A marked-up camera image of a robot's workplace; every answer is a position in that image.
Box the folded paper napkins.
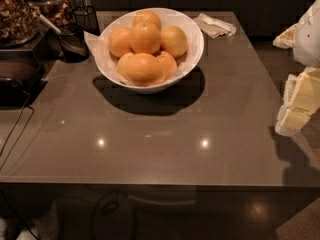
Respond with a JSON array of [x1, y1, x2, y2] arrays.
[[194, 13, 237, 38]]

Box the white ceramic bowl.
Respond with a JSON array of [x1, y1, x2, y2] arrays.
[[93, 7, 205, 95]]

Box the white serving spoon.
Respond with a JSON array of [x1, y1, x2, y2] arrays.
[[28, 4, 61, 34]]

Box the glass jar of dried fruit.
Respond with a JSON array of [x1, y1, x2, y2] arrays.
[[0, 0, 38, 49]]

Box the small front left orange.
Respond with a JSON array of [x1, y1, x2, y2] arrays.
[[117, 52, 134, 77]]

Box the black mesh basket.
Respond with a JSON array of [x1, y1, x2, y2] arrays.
[[57, 23, 89, 63]]

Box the dark appliance box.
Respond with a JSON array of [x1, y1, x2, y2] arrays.
[[0, 51, 46, 107]]

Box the large front orange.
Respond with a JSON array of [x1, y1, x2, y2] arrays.
[[125, 53, 166, 87]]

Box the glass jar of snacks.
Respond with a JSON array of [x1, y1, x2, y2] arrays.
[[27, 0, 74, 26]]

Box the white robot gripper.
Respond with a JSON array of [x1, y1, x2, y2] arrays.
[[273, 0, 320, 137]]

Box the black mesh cup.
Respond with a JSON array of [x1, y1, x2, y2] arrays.
[[73, 6, 100, 36]]

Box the black cable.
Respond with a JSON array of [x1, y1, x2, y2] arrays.
[[0, 89, 36, 172]]

